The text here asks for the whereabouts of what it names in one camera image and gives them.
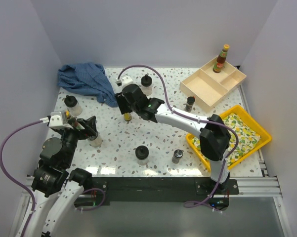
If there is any yellow oil bottle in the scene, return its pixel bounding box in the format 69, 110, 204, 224
124, 113, 132, 121

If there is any red cap sauce bottle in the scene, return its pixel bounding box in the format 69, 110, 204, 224
212, 44, 230, 73

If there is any yellow cap sauce bottle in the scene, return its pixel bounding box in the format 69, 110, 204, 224
65, 111, 84, 130

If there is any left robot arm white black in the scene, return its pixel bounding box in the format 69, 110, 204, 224
16, 111, 106, 237

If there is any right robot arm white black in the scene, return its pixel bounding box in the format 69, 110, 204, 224
71, 96, 210, 177

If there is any left front glass jar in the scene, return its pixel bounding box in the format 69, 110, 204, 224
87, 132, 102, 148

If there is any glass jar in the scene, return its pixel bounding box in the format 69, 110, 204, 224
87, 132, 102, 148
64, 95, 83, 116
141, 74, 152, 96
135, 146, 149, 165

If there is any back right glass jar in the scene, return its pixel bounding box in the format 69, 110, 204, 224
141, 74, 152, 96

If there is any far left glass jar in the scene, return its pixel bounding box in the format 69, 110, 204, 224
64, 95, 83, 116

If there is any blue checkered shirt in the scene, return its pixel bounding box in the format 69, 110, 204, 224
57, 62, 118, 108

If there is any front centre glass jar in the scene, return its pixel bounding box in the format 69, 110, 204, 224
135, 146, 149, 165

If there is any dark spice shaker near tray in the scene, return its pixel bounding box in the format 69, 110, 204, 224
184, 96, 195, 112

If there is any small front spice jar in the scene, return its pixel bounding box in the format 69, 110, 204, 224
171, 149, 183, 164

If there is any beige divided wooden tray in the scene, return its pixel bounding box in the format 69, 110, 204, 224
179, 57, 247, 111

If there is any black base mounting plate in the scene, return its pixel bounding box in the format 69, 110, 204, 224
74, 177, 239, 210

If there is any lemon print cloth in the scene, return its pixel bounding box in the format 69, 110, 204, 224
186, 113, 261, 169

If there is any yellow plastic tray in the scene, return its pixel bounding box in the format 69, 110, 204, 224
185, 105, 272, 177

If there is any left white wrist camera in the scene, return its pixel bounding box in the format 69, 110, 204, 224
40, 111, 71, 129

